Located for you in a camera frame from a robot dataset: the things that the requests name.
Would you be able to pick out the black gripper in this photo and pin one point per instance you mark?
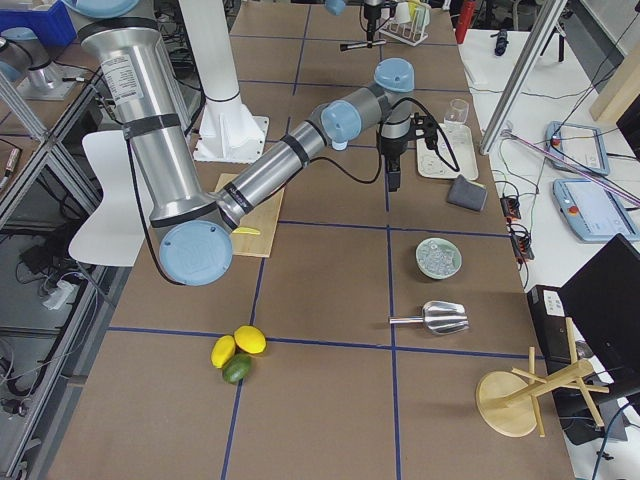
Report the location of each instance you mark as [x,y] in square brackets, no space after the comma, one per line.
[370,12]
[389,147]

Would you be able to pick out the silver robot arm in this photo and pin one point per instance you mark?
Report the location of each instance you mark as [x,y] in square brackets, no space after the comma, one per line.
[193,226]
[337,7]

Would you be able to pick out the white cup on rack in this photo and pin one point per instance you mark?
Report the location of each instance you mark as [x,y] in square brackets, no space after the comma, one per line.
[402,12]

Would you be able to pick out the yellow cup on rack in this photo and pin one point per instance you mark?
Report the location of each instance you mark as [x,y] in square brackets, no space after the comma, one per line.
[413,6]

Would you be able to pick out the mint green cup on rack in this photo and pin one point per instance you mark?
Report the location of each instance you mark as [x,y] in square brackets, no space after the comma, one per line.
[422,17]

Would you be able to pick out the light blue plastic cup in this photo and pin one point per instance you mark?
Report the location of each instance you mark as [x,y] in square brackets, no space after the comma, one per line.
[339,146]

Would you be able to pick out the yellow lemon upper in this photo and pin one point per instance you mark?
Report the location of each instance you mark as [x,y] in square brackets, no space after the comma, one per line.
[250,339]

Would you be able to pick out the yellow lemon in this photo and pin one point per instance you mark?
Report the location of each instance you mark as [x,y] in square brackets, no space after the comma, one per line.
[223,350]
[250,339]

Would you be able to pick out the yellow lemon left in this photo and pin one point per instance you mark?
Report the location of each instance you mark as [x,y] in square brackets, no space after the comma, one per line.
[223,350]

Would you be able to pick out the wooden cup tree stand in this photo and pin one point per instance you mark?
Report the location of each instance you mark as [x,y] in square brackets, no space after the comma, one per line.
[508,401]

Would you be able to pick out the cream bear serving tray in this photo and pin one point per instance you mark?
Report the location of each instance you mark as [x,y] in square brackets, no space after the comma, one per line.
[429,165]

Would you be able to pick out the folded grey cloth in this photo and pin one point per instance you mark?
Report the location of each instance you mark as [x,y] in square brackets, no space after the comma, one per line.
[467,194]

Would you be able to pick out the clear wine glass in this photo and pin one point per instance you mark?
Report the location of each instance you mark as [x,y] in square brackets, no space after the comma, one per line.
[455,119]

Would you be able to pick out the green bowl of ice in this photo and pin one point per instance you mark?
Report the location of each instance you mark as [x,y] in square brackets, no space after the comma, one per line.
[438,258]

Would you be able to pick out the reacher grabber stick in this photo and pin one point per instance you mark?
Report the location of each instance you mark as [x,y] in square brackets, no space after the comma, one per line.
[574,167]

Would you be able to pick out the bamboo cutting board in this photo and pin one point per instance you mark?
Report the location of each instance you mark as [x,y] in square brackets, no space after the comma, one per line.
[264,218]

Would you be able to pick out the steel ice scoop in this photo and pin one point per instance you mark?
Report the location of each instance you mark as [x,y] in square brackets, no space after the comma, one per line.
[438,317]

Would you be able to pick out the yellow plastic knife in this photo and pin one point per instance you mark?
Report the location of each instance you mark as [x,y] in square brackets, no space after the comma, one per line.
[247,231]

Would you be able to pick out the far blue teach pendant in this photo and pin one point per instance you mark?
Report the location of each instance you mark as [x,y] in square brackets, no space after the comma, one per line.
[582,143]

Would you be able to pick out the blue teach pendant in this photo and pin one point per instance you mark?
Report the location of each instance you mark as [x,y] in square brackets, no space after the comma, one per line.
[592,213]
[582,143]

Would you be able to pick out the black box with label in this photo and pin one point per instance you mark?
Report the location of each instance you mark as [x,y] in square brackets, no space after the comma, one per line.
[549,320]

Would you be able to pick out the near blue teach pendant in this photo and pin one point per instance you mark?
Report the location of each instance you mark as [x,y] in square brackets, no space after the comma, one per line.
[592,213]

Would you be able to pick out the black computer monitor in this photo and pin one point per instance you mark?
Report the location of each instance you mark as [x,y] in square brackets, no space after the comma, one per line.
[602,298]

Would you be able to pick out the white plastic chair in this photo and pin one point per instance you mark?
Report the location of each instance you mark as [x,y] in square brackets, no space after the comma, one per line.
[112,235]

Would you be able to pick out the blue storage crate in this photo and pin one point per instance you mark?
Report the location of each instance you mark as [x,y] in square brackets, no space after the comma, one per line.
[51,23]

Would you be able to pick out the white wire cup rack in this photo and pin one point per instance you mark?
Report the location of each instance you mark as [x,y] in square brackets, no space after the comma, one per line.
[405,33]

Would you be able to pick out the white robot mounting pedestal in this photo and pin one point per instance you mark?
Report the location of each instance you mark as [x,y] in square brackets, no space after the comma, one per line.
[228,131]

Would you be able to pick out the aluminium frame post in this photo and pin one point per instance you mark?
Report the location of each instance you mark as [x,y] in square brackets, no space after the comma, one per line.
[541,30]

